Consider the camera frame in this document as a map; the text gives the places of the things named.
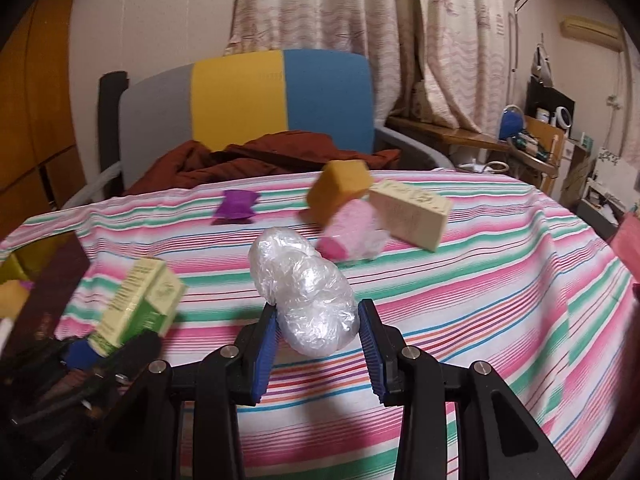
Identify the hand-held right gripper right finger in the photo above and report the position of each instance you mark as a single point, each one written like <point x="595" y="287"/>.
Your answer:
<point x="372" y="355"/>

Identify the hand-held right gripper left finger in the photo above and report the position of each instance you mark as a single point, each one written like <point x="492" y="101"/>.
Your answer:
<point x="265" y="360"/>

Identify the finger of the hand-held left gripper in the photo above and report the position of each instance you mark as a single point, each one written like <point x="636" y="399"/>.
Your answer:
<point x="80" y="355"/>
<point x="137" y="357"/>

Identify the small green box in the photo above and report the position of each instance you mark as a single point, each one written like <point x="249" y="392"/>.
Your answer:
<point x="140" y="300"/>

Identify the clear plastic bag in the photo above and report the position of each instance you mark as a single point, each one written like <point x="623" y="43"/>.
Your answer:
<point x="305" y="290"/>

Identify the maroon box with yellow inside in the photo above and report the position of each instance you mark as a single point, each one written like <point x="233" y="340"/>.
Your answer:
<point x="50" y="280"/>

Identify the striped pink green tablecloth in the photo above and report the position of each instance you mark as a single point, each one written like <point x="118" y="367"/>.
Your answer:
<point x="475" y="300"/>

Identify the pink roll in plastic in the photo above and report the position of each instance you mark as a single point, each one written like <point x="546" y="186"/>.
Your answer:
<point x="345" y="230"/>

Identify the beige carton box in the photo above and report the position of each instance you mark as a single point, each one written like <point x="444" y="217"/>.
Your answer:
<point x="412" y="212"/>

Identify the purple candy wrapper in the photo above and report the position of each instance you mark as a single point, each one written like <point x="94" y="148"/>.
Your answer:
<point x="235" y="205"/>

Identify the rust brown jacket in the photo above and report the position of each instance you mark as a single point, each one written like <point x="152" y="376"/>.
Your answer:
<point x="260" y="157"/>

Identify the wooden side table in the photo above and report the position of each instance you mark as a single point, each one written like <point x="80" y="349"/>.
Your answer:
<point x="440" y="132"/>

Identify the orange wooden wardrobe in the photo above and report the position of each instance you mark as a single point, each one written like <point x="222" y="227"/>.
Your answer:
<point x="35" y="110"/>

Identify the cluttered wooden desk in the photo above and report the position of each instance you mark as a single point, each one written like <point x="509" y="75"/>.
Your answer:
<point x="542" y="155"/>

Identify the grey yellow blue chair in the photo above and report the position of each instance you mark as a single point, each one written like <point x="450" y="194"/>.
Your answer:
<point x="240" y="95"/>

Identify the blue jug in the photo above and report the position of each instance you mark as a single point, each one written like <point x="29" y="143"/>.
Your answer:
<point x="511" y="125"/>

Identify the pink cloth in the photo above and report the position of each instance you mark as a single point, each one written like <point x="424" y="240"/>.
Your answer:
<point x="627" y="245"/>

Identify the black shelf unit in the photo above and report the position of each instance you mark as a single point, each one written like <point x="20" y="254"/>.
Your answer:
<point x="545" y="100"/>

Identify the white curved pole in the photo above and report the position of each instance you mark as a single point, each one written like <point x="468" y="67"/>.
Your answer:
<point x="515" y="35"/>

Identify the beige air conditioner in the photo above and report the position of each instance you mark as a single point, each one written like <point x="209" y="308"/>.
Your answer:
<point x="590" y="32"/>

